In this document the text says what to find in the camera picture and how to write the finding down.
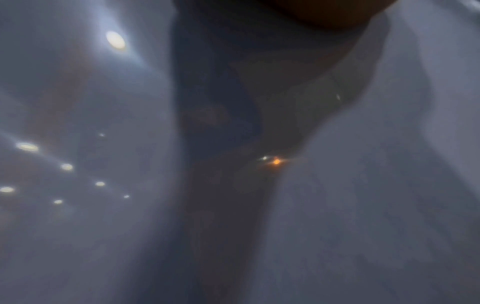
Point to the person's left hand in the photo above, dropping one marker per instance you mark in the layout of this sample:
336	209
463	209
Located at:
330	13

